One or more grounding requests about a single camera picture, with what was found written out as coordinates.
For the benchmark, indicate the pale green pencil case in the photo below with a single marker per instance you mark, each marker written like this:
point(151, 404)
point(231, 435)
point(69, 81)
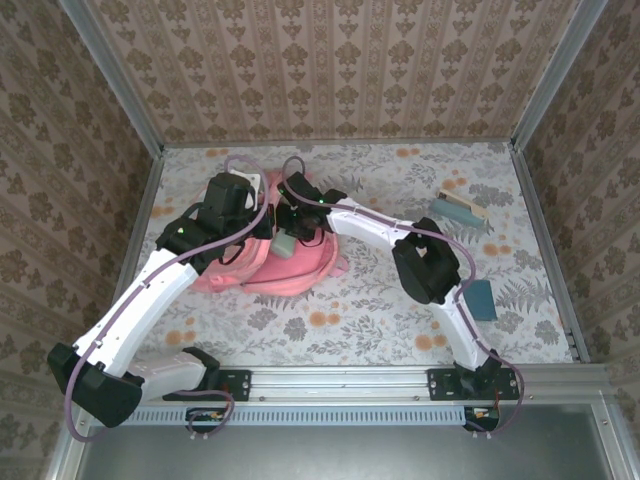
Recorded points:
point(284, 247)

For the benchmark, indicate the pink backpack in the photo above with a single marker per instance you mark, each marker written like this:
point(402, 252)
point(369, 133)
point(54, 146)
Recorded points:
point(290, 277)

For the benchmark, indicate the small teal notebook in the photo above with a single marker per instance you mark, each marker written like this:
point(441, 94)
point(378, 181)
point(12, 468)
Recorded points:
point(482, 300)

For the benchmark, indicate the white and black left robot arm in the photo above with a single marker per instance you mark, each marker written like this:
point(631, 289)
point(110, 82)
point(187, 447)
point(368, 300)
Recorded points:
point(140, 310)

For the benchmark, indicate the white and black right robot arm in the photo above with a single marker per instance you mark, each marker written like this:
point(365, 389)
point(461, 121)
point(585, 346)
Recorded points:
point(425, 265)

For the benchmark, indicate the floral table cover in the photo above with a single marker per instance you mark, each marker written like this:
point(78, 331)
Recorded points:
point(350, 340)

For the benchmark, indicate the grey metal panel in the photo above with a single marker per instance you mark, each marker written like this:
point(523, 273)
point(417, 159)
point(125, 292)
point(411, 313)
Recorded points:
point(350, 455)

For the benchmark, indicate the aluminium side rail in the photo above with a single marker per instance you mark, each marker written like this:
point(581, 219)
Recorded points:
point(146, 200)
point(534, 200)

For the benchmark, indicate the aluminium back rail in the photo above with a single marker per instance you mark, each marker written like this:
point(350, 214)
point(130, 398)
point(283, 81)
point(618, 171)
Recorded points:
point(250, 142)

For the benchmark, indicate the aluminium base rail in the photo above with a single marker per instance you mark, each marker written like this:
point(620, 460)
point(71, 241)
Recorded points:
point(340, 385)

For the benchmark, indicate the aluminium frame post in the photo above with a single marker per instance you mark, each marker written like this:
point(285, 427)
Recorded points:
point(555, 75)
point(115, 75)

